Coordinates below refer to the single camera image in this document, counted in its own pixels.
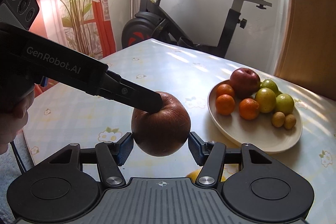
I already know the green jujube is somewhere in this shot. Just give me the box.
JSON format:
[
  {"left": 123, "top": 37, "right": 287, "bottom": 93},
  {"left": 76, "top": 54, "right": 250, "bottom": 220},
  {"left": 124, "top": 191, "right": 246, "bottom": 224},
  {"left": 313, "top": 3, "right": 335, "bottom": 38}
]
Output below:
[
  {"left": 275, "top": 93, "right": 295, "bottom": 116},
  {"left": 260, "top": 79, "right": 279, "bottom": 96}
]

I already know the orange mandarin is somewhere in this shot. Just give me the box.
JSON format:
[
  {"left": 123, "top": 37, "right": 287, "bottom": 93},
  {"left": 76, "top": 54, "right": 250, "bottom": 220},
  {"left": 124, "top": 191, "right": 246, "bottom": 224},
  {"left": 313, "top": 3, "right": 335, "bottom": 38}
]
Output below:
[
  {"left": 216, "top": 84, "right": 235, "bottom": 98},
  {"left": 216, "top": 94, "right": 236, "bottom": 116},
  {"left": 239, "top": 98, "right": 260, "bottom": 121}
]

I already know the large red apple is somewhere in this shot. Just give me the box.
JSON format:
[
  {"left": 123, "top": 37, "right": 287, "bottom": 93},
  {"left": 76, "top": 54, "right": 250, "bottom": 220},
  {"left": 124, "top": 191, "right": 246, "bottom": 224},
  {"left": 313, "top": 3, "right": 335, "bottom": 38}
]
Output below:
[{"left": 131, "top": 91, "right": 192, "bottom": 157}]

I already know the yellow citrus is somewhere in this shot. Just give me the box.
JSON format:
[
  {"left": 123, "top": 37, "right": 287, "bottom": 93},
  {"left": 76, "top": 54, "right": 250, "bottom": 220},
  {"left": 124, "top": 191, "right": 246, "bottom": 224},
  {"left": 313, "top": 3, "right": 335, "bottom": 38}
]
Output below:
[{"left": 185, "top": 169, "right": 226, "bottom": 183}]

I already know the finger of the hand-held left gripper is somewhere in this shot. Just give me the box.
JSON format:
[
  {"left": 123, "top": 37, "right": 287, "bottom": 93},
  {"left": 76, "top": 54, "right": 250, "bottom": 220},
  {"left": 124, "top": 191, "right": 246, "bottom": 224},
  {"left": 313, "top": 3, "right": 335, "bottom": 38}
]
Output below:
[{"left": 101, "top": 70, "right": 164, "bottom": 113}]

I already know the small red apple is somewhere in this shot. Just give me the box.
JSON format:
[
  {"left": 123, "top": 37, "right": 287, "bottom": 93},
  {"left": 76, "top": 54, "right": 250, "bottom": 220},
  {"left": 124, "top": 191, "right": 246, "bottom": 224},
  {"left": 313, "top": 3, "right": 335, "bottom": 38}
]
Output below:
[{"left": 230, "top": 68, "right": 261, "bottom": 100}]

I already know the plant printed curtain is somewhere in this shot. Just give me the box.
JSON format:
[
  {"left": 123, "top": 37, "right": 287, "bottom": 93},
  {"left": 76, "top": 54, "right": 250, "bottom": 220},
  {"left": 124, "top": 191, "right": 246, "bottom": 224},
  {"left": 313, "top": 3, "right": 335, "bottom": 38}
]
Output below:
[{"left": 25, "top": 0, "right": 117, "bottom": 95}]

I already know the person's left hand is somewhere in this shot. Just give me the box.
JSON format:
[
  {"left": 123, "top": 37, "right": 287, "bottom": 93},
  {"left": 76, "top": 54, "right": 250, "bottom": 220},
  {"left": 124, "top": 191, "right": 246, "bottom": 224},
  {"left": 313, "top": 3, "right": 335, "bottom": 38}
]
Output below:
[{"left": 0, "top": 88, "right": 35, "bottom": 155}]

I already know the cream plate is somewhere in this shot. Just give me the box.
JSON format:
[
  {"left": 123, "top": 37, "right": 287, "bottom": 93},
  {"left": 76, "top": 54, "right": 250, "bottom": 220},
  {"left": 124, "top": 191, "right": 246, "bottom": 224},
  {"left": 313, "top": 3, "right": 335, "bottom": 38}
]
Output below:
[{"left": 207, "top": 79, "right": 303, "bottom": 154}]

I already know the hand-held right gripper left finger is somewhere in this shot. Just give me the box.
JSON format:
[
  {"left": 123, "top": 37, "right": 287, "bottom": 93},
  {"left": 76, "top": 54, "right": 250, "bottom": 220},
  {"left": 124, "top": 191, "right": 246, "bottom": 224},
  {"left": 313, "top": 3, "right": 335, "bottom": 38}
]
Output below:
[{"left": 39, "top": 132, "right": 134, "bottom": 188}]

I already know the wooden door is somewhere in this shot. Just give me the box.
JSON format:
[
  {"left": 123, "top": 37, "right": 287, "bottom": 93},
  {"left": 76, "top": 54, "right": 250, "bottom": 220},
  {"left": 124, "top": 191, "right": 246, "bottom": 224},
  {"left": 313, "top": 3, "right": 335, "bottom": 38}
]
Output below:
[{"left": 273, "top": 0, "right": 336, "bottom": 103}]

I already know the small brown longan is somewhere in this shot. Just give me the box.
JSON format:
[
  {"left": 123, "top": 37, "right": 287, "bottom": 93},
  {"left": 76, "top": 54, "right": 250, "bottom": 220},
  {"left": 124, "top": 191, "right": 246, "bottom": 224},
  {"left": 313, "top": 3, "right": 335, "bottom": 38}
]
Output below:
[
  {"left": 284, "top": 114, "right": 297, "bottom": 130},
  {"left": 271, "top": 112, "right": 286, "bottom": 128}
]

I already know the black exercise bike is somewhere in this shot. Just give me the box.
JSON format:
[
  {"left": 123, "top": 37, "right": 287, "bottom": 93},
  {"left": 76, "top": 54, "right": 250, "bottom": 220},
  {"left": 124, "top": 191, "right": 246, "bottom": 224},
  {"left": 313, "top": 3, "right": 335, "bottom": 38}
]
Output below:
[{"left": 117, "top": 0, "right": 274, "bottom": 58}]

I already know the white towel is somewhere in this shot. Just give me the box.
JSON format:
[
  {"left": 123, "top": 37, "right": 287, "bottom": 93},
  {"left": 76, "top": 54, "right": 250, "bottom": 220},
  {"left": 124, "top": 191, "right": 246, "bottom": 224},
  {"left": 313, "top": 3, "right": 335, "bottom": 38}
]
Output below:
[{"left": 0, "top": 145, "right": 35, "bottom": 203}]

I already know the dark cable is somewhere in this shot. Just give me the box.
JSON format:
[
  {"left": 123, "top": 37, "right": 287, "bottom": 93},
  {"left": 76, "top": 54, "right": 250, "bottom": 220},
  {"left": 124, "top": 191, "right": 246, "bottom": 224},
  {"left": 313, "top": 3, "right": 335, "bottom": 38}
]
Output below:
[{"left": 10, "top": 142, "right": 27, "bottom": 175}]

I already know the yellow-green jujube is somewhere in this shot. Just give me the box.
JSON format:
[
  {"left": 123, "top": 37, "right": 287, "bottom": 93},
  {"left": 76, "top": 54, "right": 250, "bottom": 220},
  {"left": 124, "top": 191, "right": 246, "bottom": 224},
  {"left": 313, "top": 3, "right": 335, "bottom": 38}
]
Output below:
[{"left": 255, "top": 88, "right": 277, "bottom": 114}]

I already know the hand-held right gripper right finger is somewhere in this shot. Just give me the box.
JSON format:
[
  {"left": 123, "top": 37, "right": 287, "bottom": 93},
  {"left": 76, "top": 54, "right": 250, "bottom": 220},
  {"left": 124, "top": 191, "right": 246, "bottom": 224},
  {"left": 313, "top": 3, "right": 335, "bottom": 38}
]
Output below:
[{"left": 188, "top": 132, "right": 282, "bottom": 188}]

